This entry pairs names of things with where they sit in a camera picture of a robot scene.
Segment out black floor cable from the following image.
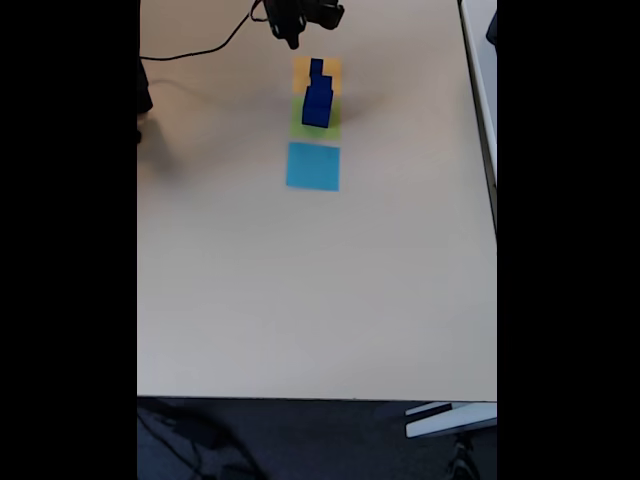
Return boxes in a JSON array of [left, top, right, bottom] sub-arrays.
[[137, 399, 261, 480]]

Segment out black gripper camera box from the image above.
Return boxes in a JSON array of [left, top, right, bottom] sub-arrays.
[[307, 0, 346, 30]]

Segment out orange paper square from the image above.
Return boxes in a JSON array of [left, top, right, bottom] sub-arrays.
[[292, 55, 344, 97]]

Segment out light blue paper square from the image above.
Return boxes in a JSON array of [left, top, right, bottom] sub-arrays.
[[285, 141, 342, 193]]

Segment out medium blue cube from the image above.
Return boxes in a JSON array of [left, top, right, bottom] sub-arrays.
[[308, 73, 335, 96]]

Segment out large blue cube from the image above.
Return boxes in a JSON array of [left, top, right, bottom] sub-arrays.
[[301, 87, 335, 130]]

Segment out green paper square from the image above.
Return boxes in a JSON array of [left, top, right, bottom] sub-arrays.
[[290, 94, 344, 141]]

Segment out black camera cable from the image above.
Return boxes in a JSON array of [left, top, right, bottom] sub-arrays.
[[139, 0, 266, 62]]

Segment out white table foot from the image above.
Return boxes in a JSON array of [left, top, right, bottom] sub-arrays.
[[404, 401, 498, 440]]

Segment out white neighbouring table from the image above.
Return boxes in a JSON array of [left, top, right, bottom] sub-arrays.
[[458, 0, 498, 241]]

